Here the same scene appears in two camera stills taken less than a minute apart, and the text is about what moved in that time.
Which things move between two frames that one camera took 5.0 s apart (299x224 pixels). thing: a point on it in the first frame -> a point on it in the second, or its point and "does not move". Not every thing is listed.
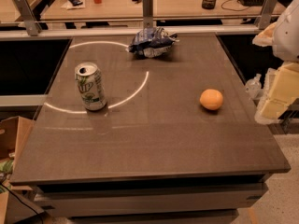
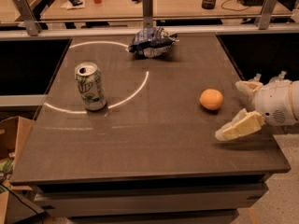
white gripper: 288,35 -> 273,102
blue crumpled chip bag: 152,43 does not move
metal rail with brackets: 28,29 does not move
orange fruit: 211,99 does not move
